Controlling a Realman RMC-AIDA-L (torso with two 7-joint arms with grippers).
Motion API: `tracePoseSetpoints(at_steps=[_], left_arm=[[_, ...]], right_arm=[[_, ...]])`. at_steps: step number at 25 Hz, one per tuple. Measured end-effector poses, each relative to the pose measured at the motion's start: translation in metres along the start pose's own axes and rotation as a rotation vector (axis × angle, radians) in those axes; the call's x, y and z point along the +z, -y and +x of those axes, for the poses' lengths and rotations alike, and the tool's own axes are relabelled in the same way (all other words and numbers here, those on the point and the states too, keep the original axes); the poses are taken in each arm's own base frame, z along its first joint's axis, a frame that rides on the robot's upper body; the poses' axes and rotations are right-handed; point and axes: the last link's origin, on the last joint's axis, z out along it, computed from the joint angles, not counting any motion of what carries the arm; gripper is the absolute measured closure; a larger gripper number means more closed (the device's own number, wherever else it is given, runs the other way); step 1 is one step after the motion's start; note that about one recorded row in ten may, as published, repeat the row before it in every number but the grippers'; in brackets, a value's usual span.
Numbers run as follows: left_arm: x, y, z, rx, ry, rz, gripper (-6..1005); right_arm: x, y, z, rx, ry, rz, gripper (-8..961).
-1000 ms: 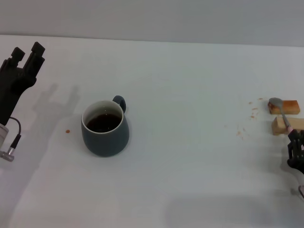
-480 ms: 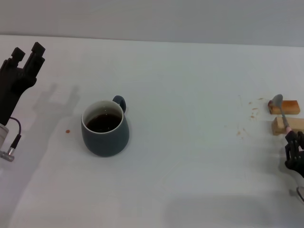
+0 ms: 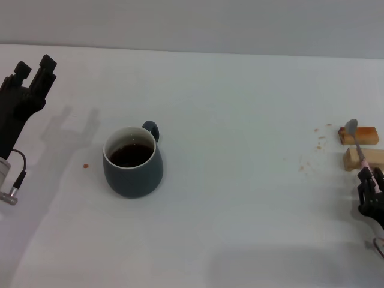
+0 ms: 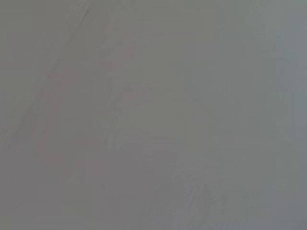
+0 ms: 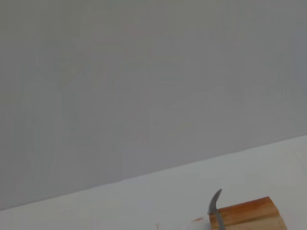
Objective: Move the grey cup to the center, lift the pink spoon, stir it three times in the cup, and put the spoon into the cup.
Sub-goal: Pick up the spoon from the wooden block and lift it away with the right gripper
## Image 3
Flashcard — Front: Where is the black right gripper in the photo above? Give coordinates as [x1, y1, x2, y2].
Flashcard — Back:
[356, 167, 384, 232]

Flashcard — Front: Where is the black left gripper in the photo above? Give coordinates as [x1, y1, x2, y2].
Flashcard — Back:
[0, 54, 58, 160]

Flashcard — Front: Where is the pink handled metal spoon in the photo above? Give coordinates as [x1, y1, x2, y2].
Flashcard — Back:
[344, 118, 380, 193]

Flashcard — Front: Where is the grey cup with coffee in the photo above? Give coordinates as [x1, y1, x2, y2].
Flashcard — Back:
[102, 120, 164, 199]

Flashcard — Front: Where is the light notched wooden block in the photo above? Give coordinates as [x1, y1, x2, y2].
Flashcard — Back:
[343, 146, 384, 172]

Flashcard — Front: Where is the brown stained wooden block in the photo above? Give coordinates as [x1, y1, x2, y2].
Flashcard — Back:
[338, 125, 379, 146]

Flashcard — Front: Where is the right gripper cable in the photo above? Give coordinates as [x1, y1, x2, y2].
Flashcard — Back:
[364, 236, 384, 259]

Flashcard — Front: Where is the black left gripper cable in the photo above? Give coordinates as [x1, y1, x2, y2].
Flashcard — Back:
[0, 149, 28, 205]

